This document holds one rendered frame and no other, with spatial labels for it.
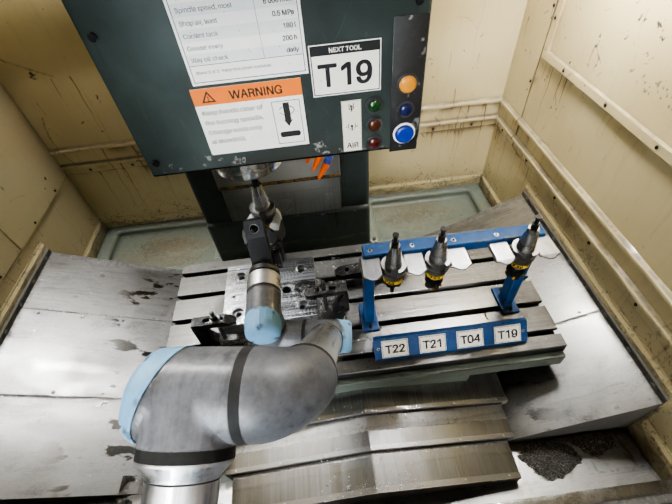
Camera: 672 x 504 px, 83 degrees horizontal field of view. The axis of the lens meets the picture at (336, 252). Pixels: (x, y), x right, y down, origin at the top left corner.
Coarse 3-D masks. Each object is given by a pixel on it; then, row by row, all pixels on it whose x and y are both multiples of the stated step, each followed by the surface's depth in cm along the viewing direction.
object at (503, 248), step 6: (492, 246) 96; (498, 246) 96; (504, 246) 96; (492, 252) 95; (498, 252) 95; (504, 252) 95; (510, 252) 95; (498, 258) 94; (504, 258) 93; (510, 258) 93; (516, 258) 93
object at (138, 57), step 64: (64, 0) 44; (128, 0) 44; (320, 0) 46; (384, 0) 47; (128, 64) 50; (384, 64) 53; (128, 128) 57; (192, 128) 57; (320, 128) 59; (384, 128) 60
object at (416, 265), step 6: (414, 252) 97; (420, 252) 97; (408, 258) 96; (414, 258) 95; (420, 258) 95; (408, 264) 94; (414, 264) 94; (420, 264) 94; (408, 270) 93; (414, 270) 93; (420, 270) 93; (426, 270) 93
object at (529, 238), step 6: (528, 228) 89; (528, 234) 90; (534, 234) 89; (522, 240) 92; (528, 240) 90; (534, 240) 90; (516, 246) 94; (522, 246) 92; (528, 246) 91; (534, 246) 92; (522, 252) 93; (528, 252) 92
